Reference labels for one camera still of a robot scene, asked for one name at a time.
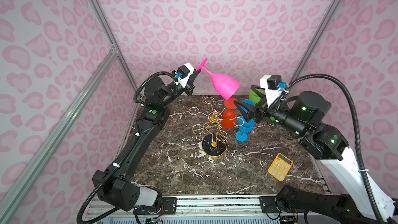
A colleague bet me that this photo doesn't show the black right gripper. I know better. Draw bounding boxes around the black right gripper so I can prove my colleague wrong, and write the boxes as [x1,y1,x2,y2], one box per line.
[234,84,307,136]

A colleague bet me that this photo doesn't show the lime green wine glass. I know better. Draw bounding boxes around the lime green wine glass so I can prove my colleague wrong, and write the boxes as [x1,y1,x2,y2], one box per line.
[249,90,262,104]

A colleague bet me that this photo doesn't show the blue wine glass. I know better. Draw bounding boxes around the blue wine glass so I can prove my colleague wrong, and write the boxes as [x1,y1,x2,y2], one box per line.
[235,116,255,142]
[239,100,255,113]

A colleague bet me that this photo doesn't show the red wine glass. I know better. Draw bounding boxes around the red wine glass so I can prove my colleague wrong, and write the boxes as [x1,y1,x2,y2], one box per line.
[221,98,237,129]

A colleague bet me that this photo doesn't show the magenta wine glass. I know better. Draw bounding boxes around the magenta wine glass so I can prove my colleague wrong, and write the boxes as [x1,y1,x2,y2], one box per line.
[197,58,240,100]

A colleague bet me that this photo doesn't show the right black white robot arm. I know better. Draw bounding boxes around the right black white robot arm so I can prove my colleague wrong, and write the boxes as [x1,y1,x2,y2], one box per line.
[234,91,398,224]

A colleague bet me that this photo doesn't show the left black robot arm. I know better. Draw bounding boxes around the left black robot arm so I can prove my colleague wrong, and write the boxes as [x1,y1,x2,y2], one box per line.
[86,70,200,213]

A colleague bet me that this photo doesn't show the yellow calculator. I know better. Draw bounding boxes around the yellow calculator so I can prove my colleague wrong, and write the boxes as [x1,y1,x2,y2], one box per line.
[267,153,293,182]

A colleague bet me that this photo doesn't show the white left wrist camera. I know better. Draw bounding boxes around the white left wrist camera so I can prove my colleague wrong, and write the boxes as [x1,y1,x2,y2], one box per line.
[174,63,195,89]

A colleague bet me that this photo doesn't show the gold wire wine glass rack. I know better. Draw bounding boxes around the gold wire wine glass rack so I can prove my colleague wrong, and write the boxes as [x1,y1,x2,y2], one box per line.
[188,96,244,159]

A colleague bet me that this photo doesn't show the left black corrugated cable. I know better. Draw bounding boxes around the left black corrugated cable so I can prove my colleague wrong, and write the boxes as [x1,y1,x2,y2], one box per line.
[76,71,179,224]

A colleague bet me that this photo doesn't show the black corrugated cable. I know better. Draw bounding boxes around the black corrugated cable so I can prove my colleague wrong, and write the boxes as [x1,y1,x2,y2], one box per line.
[268,74,385,224]
[76,71,179,224]

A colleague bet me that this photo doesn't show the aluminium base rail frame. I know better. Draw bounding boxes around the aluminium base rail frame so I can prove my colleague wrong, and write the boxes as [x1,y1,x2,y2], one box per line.
[99,195,305,224]

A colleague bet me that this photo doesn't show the right black corrugated cable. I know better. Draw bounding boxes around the right black corrugated cable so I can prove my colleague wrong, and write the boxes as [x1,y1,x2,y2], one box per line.
[268,74,385,224]

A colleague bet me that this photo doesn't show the aluminium enclosure frame strut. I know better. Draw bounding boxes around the aluminium enclosure frame strut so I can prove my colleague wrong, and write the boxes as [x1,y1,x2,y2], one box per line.
[1,0,135,224]

